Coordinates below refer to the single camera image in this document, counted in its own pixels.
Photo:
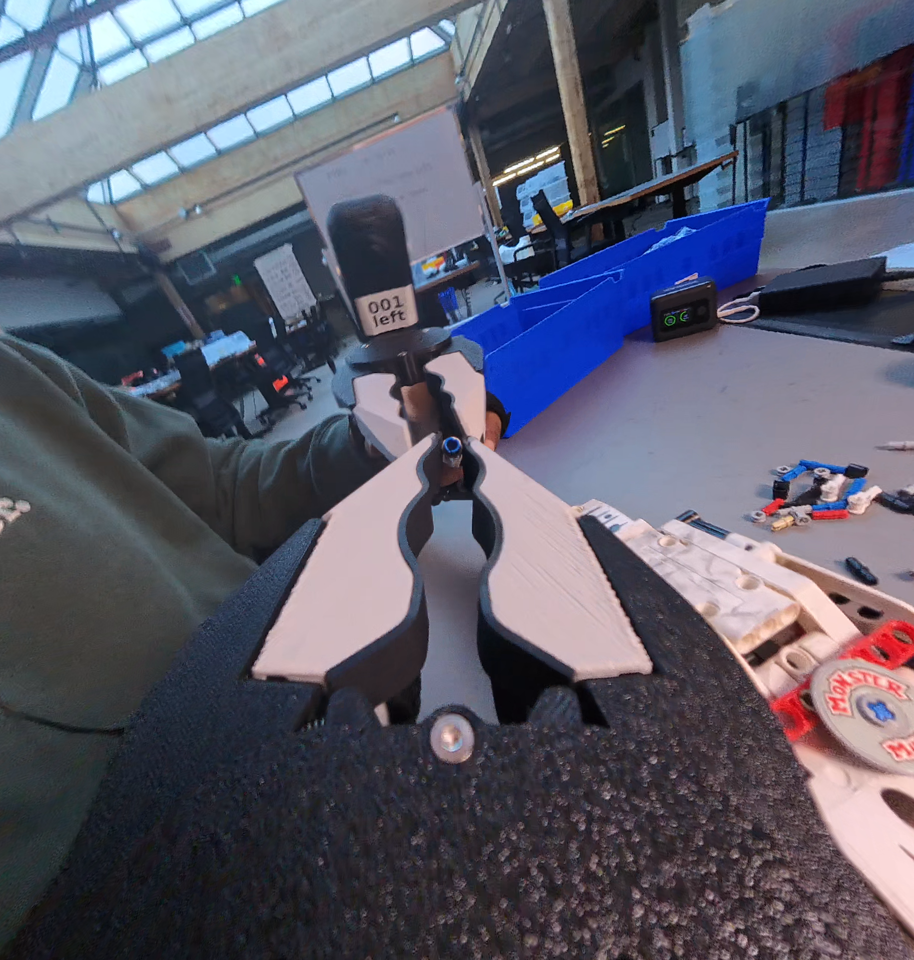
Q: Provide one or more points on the small blue connector pin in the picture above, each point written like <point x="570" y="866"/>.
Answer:
<point x="451" y="446"/>

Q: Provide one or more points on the white whiteboard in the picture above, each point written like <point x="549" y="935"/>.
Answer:
<point x="412" y="165"/>

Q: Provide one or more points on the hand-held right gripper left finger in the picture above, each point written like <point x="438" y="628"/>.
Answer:
<point x="352" y="593"/>

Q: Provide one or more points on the white flip chart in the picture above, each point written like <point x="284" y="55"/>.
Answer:
<point x="285" y="282"/>

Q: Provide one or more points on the person's left forearm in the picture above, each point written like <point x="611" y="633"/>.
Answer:
<point x="277" y="473"/>

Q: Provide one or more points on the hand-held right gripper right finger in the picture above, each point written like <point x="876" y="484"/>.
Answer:
<point x="562" y="585"/>

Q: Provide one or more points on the person's left hand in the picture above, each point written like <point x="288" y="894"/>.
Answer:
<point x="494" y="428"/>

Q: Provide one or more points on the black desk mat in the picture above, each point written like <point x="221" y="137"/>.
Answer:
<point x="877" y="323"/>

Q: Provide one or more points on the white brick-built truck model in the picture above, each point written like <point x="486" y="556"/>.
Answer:
<point x="727" y="578"/>

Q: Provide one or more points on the green sweatshirt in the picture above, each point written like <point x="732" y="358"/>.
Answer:
<point x="82" y="600"/>

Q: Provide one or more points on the black device green display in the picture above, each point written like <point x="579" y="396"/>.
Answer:
<point x="682" y="312"/>

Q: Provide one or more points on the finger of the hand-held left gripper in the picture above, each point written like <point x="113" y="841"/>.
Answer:
<point x="460" y="390"/>
<point x="379" y="413"/>

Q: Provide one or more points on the loose small building parts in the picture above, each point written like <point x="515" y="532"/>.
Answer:
<point x="817" y="488"/>

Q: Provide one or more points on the black power adapter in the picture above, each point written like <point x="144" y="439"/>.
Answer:
<point x="824" y="285"/>

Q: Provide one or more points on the black office chair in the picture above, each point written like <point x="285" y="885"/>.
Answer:
<point x="277" y="383"/>

